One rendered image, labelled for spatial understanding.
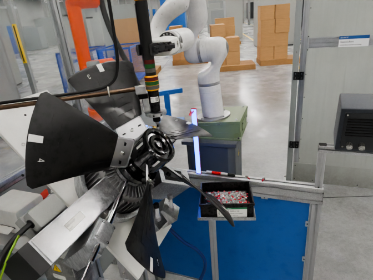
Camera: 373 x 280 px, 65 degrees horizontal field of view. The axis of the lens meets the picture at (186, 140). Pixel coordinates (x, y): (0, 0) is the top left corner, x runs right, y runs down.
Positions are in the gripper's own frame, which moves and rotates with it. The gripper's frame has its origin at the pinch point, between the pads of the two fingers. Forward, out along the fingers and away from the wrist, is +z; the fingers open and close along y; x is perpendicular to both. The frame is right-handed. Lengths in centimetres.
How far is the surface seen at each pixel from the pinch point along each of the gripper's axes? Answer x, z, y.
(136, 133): -24.6, 6.8, 4.1
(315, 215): -77, -36, -53
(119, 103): -15.7, 3.8, 10.7
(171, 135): -30.2, -6.0, -2.1
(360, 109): -26, -29, -63
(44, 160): -19.8, 36.7, 10.7
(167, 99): -106, -313, 148
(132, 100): -15.7, 1.1, 7.3
